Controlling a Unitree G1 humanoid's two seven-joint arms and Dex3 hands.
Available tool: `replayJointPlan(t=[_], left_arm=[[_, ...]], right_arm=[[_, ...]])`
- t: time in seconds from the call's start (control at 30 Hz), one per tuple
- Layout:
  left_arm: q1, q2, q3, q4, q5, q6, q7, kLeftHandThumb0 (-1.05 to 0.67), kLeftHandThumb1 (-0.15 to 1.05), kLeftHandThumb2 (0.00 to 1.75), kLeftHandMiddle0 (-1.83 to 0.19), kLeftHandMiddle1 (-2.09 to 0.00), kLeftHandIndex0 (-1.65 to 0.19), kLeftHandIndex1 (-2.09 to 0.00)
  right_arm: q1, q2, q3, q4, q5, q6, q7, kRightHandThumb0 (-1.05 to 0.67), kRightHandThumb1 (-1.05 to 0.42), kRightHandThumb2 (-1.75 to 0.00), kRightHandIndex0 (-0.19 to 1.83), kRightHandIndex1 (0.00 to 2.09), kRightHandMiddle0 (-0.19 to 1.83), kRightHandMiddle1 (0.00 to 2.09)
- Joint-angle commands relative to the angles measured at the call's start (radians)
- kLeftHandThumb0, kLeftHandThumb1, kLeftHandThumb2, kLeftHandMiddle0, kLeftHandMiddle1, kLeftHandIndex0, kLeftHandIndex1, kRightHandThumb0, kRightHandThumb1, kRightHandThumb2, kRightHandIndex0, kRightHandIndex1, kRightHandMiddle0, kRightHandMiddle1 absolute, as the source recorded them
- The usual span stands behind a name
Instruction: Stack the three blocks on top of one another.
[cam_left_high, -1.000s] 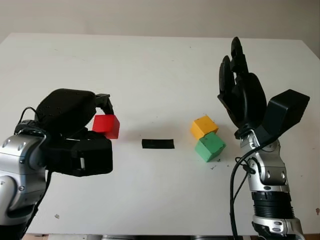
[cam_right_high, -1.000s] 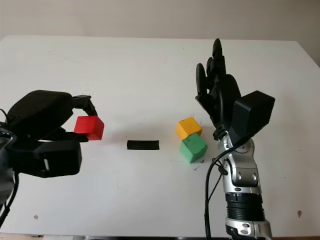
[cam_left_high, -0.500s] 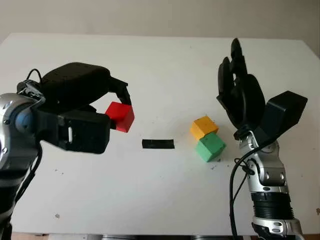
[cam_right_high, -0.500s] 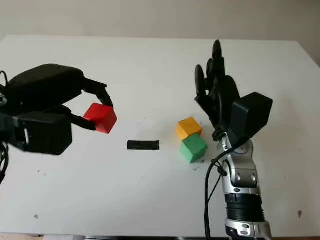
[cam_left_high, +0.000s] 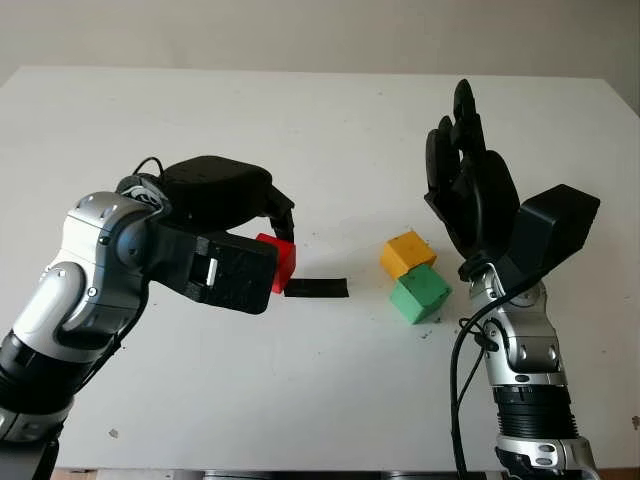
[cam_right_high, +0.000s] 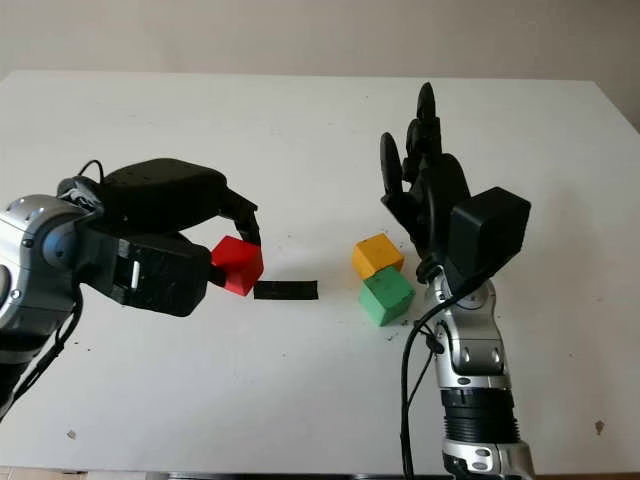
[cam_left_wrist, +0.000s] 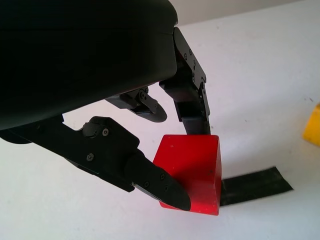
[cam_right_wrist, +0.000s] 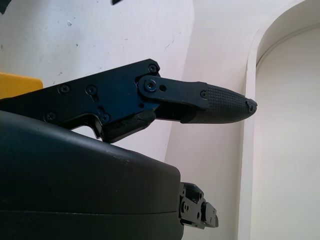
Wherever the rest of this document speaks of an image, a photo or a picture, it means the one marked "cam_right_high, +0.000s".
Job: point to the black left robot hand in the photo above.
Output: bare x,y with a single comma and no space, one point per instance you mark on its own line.
160,195

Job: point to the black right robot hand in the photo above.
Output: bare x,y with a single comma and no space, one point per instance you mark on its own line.
430,195

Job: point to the yellow wooden block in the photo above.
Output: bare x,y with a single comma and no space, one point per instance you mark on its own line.
375,255

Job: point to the red wooden block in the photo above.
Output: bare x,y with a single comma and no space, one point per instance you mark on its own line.
240,260

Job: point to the green wooden block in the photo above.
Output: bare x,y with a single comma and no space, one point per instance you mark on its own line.
385,300

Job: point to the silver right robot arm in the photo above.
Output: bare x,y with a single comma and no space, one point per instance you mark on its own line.
475,350

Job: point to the black tape mark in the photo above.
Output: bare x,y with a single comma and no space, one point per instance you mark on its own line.
285,291

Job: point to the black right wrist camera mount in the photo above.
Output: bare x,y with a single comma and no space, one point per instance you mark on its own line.
490,230

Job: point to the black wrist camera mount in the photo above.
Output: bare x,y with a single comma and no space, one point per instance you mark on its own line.
490,230
160,280

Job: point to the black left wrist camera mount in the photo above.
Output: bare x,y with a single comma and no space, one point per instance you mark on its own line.
160,280

